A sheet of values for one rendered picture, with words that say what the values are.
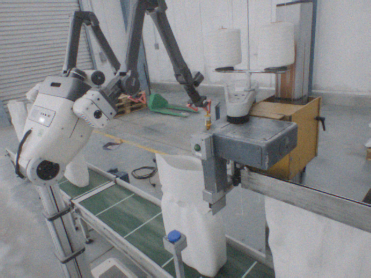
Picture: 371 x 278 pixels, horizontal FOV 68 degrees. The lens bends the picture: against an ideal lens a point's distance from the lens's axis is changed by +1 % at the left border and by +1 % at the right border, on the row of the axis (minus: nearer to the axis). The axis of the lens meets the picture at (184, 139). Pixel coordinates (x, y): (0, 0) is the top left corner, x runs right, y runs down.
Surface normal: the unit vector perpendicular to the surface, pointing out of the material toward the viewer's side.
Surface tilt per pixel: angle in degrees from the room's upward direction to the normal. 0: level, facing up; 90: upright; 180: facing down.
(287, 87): 90
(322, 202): 90
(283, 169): 90
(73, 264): 90
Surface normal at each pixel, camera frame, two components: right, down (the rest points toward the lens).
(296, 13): -0.70, 0.33
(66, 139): 0.39, 0.66
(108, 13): 0.70, 0.18
